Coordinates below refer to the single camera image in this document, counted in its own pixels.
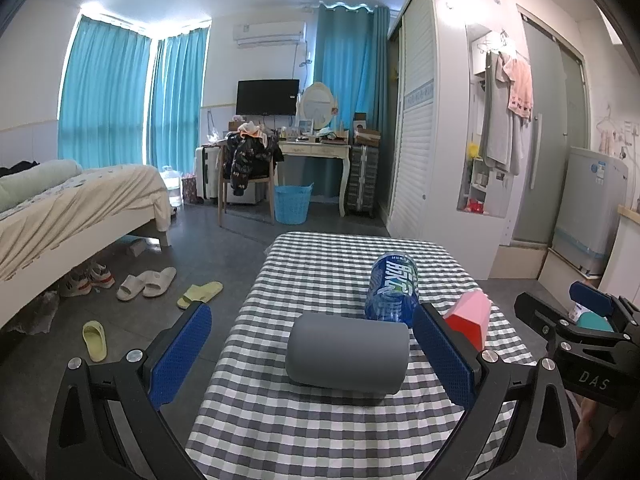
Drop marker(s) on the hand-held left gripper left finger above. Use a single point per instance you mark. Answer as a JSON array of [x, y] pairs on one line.
[[182, 355]]

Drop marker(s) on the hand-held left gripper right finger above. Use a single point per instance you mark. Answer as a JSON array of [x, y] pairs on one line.
[[445, 360]]

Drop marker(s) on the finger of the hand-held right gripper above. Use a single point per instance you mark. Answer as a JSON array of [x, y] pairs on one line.
[[542, 316], [591, 299]]

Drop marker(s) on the teal and white object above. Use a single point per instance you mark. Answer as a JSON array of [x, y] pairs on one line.
[[595, 321]]

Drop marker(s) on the grey cup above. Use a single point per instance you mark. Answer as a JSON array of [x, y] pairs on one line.
[[347, 352]]

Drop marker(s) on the person's right hand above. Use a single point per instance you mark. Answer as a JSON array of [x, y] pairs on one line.
[[590, 417]]

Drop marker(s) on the green slipper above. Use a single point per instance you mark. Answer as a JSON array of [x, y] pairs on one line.
[[199, 294], [95, 341]]

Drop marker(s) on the white slipper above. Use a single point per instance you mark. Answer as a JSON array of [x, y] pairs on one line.
[[131, 287], [160, 281]]

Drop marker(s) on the blue water bottle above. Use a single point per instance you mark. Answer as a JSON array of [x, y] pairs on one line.
[[392, 290]]

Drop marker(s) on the white washing machine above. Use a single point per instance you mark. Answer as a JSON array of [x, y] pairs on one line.
[[590, 210]]

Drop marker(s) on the pair of sneakers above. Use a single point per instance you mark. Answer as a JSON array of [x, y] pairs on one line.
[[90, 280]]

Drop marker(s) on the white bed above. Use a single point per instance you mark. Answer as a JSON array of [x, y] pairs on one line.
[[150, 230]]

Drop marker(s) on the checkered cloth table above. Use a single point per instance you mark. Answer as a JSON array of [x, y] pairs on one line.
[[320, 425]]

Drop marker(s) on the clear plastic bag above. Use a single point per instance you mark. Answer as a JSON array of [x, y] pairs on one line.
[[32, 315]]

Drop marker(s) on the patterned gift bag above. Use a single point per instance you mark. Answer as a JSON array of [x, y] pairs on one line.
[[189, 190]]

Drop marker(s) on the clear water jug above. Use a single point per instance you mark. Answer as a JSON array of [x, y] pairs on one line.
[[171, 187]]

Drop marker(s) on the frosted glass door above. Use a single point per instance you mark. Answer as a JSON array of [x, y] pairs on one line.
[[542, 135]]

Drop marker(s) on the beige blanket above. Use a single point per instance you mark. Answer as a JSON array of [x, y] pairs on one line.
[[75, 215]]

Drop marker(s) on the white suitcase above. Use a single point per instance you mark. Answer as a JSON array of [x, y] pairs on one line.
[[207, 175]]

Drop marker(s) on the wooden chair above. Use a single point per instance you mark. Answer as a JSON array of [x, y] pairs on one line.
[[270, 195]]

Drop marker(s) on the blue plastic basket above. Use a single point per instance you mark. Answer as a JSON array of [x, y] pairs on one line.
[[292, 206]]

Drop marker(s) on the dark suitcase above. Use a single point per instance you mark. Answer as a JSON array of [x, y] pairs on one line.
[[362, 180]]

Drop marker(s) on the grey hanging garment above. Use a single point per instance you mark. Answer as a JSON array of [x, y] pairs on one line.
[[500, 120]]

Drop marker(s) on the dark patterned jacket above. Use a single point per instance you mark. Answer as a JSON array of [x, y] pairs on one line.
[[245, 160]]

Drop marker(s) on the pink hanging towel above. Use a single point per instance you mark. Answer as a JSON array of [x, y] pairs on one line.
[[520, 87]]

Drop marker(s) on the green rolled quilt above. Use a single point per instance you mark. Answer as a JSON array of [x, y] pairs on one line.
[[35, 182]]

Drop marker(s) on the white wardrobe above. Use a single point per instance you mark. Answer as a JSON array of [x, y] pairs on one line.
[[440, 110]]

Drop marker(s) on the brown cardboard box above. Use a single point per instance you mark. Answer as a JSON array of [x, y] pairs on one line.
[[367, 136]]

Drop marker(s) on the cream dressing table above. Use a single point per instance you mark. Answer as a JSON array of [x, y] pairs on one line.
[[314, 149]]

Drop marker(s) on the dark cloth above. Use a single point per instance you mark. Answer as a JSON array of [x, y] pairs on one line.
[[17, 167]]

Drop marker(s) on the narrow teal curtain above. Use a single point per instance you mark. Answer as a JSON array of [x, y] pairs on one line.
[[177, 100]]

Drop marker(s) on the black television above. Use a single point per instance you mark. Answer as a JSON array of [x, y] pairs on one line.
[[267, 97]]

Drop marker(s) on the wide teal curtain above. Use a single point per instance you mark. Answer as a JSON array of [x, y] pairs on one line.
[[102, 90]]

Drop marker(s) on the oval white mirror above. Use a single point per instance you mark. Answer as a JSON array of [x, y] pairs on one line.
[[317, 105]]

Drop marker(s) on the dark teal curtain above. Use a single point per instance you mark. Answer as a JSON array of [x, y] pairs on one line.
[[350, 85]]

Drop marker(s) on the white air conditioner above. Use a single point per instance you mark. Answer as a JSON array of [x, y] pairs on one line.
[[269, 34]]

